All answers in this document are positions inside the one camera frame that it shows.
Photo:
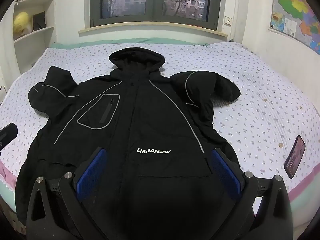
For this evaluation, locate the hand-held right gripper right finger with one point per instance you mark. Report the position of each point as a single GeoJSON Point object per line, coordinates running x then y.
{"type": "Point", "coordinates": [225, 172]}

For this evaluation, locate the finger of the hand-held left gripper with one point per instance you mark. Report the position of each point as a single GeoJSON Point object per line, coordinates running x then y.
{"type": "Point", "coordinates": [7, 133]}

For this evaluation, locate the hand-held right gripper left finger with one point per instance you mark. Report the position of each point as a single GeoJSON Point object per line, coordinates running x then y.
{"type": "Point", "coordinates": [91, 172]}

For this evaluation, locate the black hooded jacket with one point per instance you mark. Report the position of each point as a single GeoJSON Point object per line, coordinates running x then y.
{"type": "Point", "coordinates": [150, 120]}

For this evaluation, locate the black smartphone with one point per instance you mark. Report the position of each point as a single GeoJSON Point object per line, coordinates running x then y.
{"type": "Point", "coordinates": [295, 157]}

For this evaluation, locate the floral quilted bed cover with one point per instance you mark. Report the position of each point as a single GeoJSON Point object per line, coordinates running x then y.
{"type": "Point", "coordinates": [262, 100]}

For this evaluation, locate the white bookshelf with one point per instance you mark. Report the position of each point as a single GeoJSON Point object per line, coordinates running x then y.
{"type": "Point", "coordinates": [35, 36]}

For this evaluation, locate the yellow plush toy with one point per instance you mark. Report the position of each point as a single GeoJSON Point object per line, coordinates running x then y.
{"type": "Point", "coordinates": [22, 22]}

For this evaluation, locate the black box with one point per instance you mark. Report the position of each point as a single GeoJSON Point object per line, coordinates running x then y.
{"type": "Point", "coordinates": [39, 21]}

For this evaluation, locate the beige window sill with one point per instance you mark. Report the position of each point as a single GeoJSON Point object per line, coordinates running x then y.
{"type": "Point", "coordinates": [150, 26]}

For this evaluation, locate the colourful wall map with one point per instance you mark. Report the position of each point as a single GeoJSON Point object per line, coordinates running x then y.
{"type": "Point", "coordinates": [295, 7]}

